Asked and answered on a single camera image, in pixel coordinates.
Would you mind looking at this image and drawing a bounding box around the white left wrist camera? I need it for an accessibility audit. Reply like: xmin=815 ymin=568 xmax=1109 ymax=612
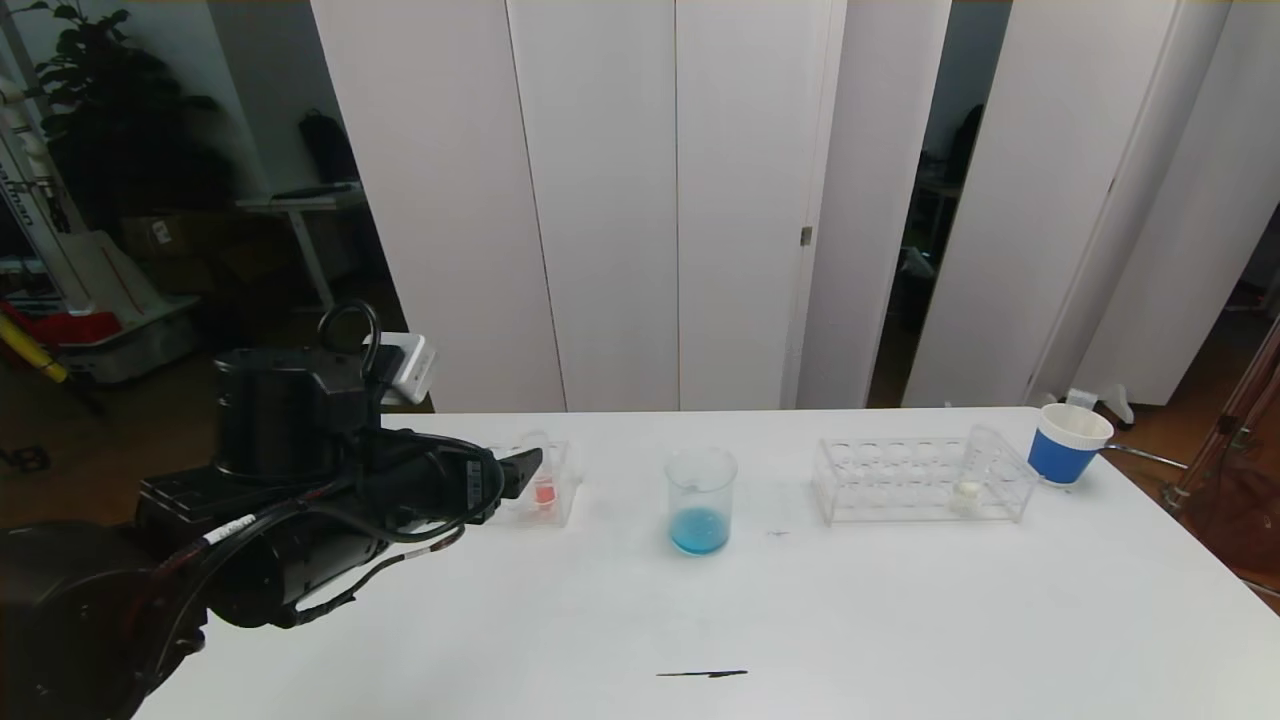
xmin=362 ymin=332 xmax=439 ymax=407

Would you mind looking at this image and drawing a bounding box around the white banner stand with lettering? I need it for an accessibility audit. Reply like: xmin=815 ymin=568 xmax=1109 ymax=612
xmin=0 ymin=68 xmax=89 ymax=309

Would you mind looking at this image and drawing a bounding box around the clear glass beaker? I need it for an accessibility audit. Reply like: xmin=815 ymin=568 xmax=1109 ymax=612
xmin=665 ymin=446 xmax=739 ymax=557

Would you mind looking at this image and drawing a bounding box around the red bag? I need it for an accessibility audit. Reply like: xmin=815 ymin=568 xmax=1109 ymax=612
xmin=0 ymin=298 xmax=121 ymax=346

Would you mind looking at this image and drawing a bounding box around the test tube with yellow pigment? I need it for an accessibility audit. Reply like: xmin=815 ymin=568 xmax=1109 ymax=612
xmin=950 ymin=424 xmax=1003 ymax=515

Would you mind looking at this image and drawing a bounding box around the clear acrylic test tube rack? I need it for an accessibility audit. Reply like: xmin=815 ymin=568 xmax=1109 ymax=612
xmin=811 ymin=434 xmax=1039 ymax=525
xmin=485 ymin=434 xmax=582 ymax=528

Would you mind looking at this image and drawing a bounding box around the white leaning board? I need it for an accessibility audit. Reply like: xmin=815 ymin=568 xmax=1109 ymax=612
xmin=58 ymin=229 xmax=159 ymax=321

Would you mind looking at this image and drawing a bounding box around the brown cardboard box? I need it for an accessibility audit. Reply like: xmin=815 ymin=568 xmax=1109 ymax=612
xmin=117 ymin=209 xmax=239 ymax=293

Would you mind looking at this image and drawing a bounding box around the blue and white paper cup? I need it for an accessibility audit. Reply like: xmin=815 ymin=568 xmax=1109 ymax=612
xmin=1028 ymin=402 xmax=1115 ymax=486

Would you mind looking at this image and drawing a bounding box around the white standing desk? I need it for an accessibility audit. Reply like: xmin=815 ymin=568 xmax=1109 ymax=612
xmin=235 ymin=185 xmax=374 ymax=313

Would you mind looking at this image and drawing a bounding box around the dark green potted plant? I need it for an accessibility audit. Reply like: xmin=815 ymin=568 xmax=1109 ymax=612
xmin=18 ymin=0 xmax=234 ymax=239

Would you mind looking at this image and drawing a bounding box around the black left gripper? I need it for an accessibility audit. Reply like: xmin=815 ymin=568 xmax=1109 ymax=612
xmin=364 ymin=439 xmax=543 ymax=527

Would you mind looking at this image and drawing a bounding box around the grey storage bin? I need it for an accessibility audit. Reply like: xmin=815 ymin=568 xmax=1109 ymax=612
xmin=58 ymin=297 xmax=199 ymax=383

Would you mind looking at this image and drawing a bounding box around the black backpack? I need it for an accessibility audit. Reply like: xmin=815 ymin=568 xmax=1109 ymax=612
xmin=297 ymin=106 xmax=357 ymax=183

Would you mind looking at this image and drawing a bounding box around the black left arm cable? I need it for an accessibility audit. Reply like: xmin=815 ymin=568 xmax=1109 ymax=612
xmin=120 ymin=300 xmax=506 ymax=720

